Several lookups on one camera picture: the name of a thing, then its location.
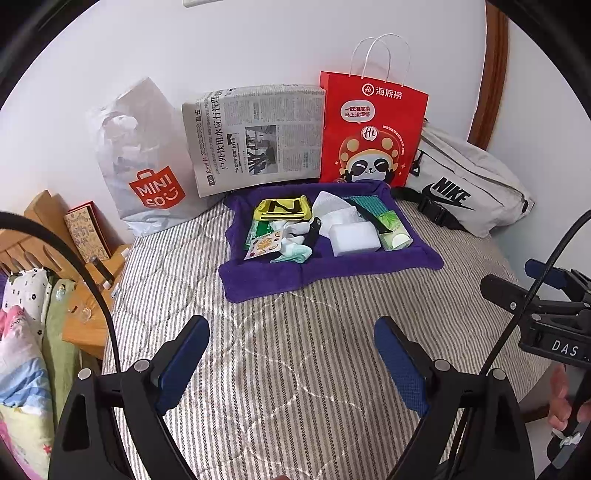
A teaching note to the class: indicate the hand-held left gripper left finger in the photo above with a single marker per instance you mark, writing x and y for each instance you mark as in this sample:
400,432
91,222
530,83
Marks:
184,364

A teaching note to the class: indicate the small clear object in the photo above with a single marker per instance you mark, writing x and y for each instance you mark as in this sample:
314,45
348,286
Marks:
81,313

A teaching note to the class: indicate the white sock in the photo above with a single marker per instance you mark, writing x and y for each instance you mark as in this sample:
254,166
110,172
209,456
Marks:
291,230

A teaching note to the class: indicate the wooden door frame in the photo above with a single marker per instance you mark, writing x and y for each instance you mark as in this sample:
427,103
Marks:
494,69

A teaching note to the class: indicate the purple towel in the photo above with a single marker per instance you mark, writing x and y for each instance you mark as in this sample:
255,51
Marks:
323,277

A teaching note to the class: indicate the white floral pillow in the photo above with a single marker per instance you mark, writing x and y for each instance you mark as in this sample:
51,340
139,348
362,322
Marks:
25,290

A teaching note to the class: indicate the wooden headboard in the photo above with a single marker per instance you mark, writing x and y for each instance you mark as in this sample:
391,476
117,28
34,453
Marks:
44,214

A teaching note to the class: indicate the colourful floral quilt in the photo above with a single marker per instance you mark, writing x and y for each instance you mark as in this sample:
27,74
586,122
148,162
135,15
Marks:
21,397

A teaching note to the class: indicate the wooden bedside table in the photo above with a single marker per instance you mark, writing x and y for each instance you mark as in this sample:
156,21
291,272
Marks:
87,332

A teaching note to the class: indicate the white sponge block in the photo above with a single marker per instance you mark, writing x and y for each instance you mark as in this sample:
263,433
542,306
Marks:
355,237

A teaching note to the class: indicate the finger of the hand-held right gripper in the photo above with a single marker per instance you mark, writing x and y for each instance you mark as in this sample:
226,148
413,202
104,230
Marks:
503,293
545,270

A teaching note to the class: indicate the green wet wipes pack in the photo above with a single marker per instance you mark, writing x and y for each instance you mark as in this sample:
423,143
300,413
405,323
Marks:
392,230

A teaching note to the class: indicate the grey waist bag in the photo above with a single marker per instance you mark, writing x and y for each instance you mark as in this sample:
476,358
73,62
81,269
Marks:
480,170

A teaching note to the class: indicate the folded newspaper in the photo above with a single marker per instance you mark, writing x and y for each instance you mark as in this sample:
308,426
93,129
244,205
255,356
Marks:
258,134

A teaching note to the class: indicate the striped bed quilt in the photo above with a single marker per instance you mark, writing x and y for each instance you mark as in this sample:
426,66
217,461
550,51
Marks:
300,369

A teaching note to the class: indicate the light green cloth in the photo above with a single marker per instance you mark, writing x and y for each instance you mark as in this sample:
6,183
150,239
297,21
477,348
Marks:
293,254

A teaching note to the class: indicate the green cardboard box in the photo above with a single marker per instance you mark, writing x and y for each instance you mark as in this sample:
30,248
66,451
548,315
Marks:
261,230

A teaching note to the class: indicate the patterned cover book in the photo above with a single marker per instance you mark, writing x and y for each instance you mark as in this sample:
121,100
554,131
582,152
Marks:
85,230

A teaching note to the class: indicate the small black tool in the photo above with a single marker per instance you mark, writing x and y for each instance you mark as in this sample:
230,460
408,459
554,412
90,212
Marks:
104,272

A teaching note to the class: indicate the teal striped cloth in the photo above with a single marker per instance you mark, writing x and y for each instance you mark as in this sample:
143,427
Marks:
369,203

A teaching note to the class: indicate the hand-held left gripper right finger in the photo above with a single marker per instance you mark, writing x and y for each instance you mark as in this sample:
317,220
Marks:
401,369

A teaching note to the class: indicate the light green blanket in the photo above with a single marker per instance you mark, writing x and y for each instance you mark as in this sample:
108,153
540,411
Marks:
60,341

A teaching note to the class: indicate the person's right hand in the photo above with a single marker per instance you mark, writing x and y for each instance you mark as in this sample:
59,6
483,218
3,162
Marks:
561,401

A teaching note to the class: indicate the white plastic shopping bag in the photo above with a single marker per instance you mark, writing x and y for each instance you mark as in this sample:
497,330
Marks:
138,138

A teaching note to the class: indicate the fruit print packet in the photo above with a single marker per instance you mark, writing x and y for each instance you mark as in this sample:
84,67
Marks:
263,244

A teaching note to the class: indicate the red paper bag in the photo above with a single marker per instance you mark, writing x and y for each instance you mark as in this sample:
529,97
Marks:
369,110

